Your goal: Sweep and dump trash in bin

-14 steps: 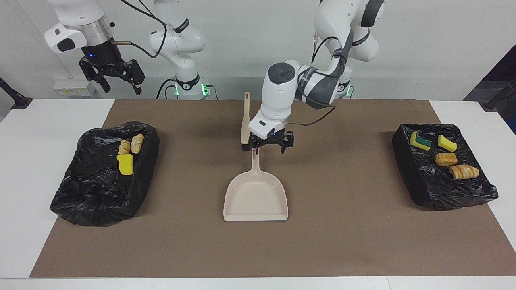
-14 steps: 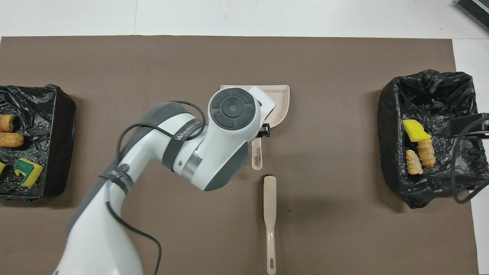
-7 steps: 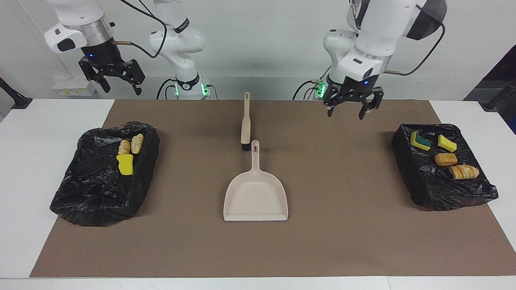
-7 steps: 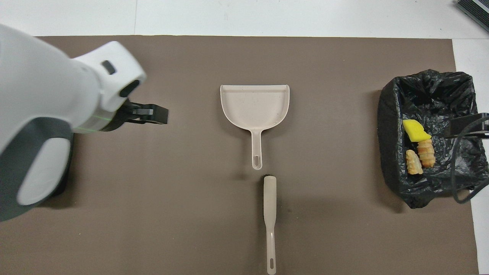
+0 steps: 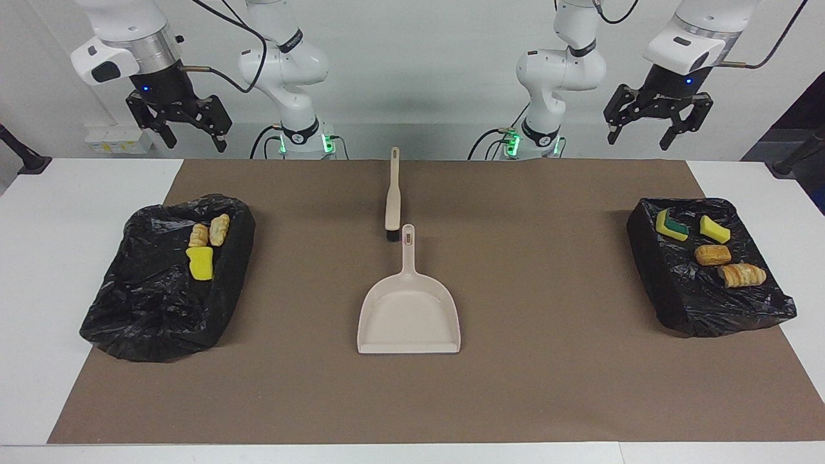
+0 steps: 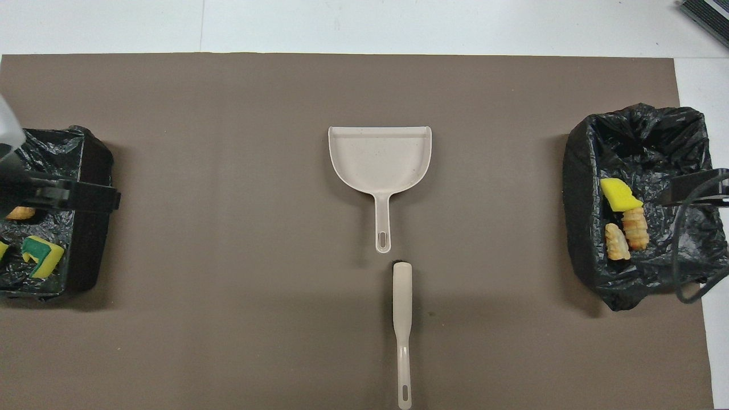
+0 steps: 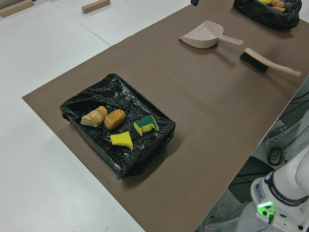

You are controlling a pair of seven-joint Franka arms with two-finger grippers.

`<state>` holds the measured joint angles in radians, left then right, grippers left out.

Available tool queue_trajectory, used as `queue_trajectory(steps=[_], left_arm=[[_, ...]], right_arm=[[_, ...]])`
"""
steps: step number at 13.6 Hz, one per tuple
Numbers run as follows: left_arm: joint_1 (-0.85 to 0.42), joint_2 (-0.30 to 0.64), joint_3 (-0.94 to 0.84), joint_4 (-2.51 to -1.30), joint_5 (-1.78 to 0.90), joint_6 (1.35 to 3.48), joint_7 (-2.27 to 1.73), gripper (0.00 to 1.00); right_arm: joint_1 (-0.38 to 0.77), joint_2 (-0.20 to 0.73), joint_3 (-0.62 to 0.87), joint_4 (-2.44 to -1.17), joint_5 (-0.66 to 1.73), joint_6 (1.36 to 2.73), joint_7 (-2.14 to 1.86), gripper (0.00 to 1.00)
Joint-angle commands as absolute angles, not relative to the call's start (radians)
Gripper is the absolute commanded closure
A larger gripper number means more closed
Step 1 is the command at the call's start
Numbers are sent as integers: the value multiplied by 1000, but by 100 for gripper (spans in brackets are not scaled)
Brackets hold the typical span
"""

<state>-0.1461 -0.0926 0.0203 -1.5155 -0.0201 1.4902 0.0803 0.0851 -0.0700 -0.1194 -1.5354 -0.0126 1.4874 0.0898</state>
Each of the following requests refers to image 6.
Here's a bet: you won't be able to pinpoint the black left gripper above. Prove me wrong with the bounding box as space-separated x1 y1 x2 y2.
0 158 122 215

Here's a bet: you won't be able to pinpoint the green and yellow sponge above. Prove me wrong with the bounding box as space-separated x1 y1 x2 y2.
21 236 65 280

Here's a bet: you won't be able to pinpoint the striped croissant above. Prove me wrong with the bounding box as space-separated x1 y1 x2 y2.
621 207 650 251

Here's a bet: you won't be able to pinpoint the pale bread chunk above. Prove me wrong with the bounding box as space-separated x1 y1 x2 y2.
605 223 632 261

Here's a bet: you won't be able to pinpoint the beige plastic dustpan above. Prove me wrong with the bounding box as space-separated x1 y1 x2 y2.
328 126 433 254

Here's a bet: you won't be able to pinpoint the beige hand brush black bristles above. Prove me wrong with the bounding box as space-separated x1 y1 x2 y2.
392 261 413 410

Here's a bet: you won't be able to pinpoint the boxy black bag lined bin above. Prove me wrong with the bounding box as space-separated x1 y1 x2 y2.
0 125 114 301

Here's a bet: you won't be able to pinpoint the loose black bag lined bin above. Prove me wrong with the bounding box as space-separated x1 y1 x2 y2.
563 103 729 311

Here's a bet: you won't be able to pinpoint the dark ribbed grate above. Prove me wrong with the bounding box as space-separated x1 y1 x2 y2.
679 0 729 47

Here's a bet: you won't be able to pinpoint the brown table mat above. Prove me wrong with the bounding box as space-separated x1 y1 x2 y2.
0 53 715 410

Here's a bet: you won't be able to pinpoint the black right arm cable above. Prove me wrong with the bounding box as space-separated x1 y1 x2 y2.
671 177 729 304

